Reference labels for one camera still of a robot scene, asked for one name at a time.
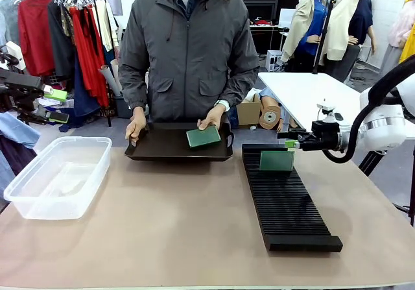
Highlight white table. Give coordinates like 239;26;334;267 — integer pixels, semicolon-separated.
257;71;403;145

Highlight black stand leg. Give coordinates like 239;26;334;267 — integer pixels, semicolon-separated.
390;186;415;228

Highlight mannequin in blue shirt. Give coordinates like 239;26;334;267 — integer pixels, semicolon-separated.
279;0;329;74

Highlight dark grey plastic bin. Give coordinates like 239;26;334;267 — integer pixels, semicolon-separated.
113;94;134;119

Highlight pink top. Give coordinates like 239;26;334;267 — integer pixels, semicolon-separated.
386;0;415;49

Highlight green PCB board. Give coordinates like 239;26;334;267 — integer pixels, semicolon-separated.
185;125;222;151
259;150;296;173

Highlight navy garment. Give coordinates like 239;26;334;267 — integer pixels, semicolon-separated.
59;56;102;132

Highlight rolled paper tube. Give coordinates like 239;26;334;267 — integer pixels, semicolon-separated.
110;58;124;93
98;65;122;97

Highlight brown cardboard spool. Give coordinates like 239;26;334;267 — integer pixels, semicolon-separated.
258;103;287;132

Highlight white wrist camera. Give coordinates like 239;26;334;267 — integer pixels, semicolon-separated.
316;103;344;124
5;40;27;72

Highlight cream garment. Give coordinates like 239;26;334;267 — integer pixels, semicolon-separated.
94;0;121;54

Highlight light grey skirt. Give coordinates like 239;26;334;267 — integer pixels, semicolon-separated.
377;43;405;77

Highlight yellow garment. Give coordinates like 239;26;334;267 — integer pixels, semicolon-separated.
398;21;415;65

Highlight light blue cloth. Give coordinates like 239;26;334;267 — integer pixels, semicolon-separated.
0;111;42;150

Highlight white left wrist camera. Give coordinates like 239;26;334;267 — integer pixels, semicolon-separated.
5;40;27;72

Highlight red dress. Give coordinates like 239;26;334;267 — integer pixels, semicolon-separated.
68;5;110;108

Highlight black tripod legs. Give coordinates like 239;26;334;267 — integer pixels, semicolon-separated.
357;149;388;178

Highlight cardboard box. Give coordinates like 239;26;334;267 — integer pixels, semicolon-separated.
235;93;264;129

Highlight person's right hand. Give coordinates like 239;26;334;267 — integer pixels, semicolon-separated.
124;106;148;147

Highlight white board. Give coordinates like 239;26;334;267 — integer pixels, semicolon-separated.
278;8;298;29

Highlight dark purple cloth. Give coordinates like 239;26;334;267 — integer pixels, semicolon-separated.
0;134;38;204

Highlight mannequin in navy top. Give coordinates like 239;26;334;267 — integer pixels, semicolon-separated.
325;0;377;84

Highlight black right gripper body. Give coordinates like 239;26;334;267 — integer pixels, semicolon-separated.
306;120;342;152

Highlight black slotted PCB rack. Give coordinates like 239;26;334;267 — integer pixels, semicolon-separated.
241;143;344;254

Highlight dark grey jacket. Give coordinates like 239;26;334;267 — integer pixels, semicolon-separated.
47;0;77;82

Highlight person's left forearm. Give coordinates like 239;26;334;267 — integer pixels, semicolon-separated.
222;65;261;110

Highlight black metal clothes rack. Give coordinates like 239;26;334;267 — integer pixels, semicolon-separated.
0;0;113;128

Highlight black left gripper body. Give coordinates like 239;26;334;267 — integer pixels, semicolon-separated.
0;67;45;114

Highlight person's right forearm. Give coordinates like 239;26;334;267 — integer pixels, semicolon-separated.
118;59;150;113

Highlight red shirt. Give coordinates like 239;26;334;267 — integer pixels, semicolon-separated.
17;0;56;78

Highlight brown patterned garment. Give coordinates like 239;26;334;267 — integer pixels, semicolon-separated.
61;5;74;38

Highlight clear plastic storage box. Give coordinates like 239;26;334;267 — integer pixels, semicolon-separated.
3;136;113;221

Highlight pale grey-blue garment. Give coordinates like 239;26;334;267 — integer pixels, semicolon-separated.
0;0;22;46

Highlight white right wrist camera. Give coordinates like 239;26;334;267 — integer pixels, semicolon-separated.
316;103;344;124

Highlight person's grey jacket torso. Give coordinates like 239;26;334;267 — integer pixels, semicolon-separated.
118;0;261;124

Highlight black tripod pole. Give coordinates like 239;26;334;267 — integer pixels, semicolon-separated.
311;0;337;75

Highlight tan mannequin torso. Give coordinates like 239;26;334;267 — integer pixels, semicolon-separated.
259;94;283;109

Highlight dark brown serving tray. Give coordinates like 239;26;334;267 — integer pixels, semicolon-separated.
124;121;235;162

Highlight person's left hand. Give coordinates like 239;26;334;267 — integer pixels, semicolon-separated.
196;103;227;132

